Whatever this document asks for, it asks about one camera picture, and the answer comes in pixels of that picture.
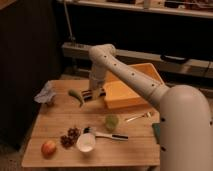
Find white bowl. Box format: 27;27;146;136
76;133;96;153

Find bunch of dark grapes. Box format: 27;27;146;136
60;127;80;148

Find metal shelf rack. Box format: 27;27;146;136
67;1;213;87

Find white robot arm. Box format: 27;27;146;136
89;44;213;171

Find crumpled grey cloth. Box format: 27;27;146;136
34;81;56;103

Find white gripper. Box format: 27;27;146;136
89;75;104;100

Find red apple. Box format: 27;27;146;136
41;140;56;156

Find green sponge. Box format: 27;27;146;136
152;123;160;144

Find green plastic cup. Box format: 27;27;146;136
105;115;119;132

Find orange plastic bin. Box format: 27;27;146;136
104;63;163;109

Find metal fork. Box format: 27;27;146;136
125;112;153;122

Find green chili pepper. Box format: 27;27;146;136
68;90;84;107

